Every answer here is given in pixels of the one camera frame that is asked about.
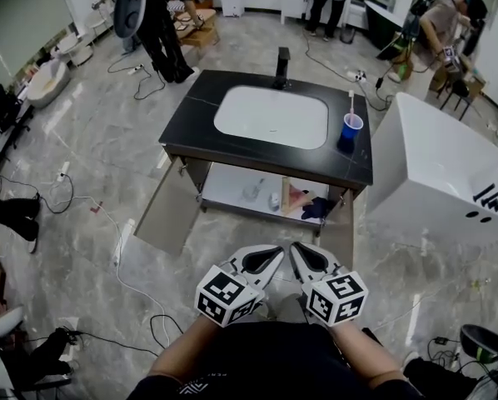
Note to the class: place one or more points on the person's black shirt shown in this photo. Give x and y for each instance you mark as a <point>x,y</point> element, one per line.
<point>274,361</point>

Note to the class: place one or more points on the grey cabinet door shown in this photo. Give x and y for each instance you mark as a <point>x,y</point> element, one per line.
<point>165,211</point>
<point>338,231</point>

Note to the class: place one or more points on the person's left forearm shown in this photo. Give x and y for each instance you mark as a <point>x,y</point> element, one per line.
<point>182,348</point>

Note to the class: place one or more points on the black bathtub faucet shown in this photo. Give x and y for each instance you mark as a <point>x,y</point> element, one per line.
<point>485,193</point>

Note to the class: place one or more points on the light wooden low table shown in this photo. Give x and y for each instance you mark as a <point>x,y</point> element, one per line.
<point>201,31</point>

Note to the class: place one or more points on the person's grey trousers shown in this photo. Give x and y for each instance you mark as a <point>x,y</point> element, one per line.
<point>288,306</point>

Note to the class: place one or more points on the white round tub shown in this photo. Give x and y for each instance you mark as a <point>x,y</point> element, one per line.
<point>47,83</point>

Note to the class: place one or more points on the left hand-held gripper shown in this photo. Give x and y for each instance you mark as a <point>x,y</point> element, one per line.
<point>228,298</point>

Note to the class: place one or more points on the black vanity cabinet with sink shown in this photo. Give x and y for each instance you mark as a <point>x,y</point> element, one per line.
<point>190,119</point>

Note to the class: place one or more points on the person's right forearm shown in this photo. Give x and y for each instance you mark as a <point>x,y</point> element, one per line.
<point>365,352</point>

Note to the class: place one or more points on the black office chair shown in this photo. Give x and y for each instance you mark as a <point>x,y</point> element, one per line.
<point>3,111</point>

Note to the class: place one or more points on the black metal stool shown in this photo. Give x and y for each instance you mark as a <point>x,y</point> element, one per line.
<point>459,90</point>

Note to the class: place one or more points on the pink toothbrush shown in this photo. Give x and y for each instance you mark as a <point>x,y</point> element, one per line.
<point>352,102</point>

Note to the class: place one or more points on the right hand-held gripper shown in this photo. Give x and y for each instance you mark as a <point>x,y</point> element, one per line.
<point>336,298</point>

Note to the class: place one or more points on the white cabinet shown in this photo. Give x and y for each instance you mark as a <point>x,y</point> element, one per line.
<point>295,2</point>

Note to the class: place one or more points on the clear glass cup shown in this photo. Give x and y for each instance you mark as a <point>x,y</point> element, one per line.
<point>252,192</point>

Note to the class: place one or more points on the dark blue cloth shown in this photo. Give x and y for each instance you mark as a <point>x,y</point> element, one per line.
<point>315,208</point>

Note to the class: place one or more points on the black round helmet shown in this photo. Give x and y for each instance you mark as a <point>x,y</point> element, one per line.
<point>478,340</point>

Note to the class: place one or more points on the pink cloth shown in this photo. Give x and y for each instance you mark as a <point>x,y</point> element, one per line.
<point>301,194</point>

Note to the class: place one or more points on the white sink basin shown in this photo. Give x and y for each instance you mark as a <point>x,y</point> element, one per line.
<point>270,115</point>

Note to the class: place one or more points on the white bathtub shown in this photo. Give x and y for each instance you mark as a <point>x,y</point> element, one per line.
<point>432,173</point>

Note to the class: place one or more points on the blue plastic cup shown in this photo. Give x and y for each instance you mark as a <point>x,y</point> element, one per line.
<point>351,133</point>

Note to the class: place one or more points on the white power strip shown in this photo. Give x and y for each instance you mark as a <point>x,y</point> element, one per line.
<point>135,69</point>
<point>359,76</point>
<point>63,171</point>

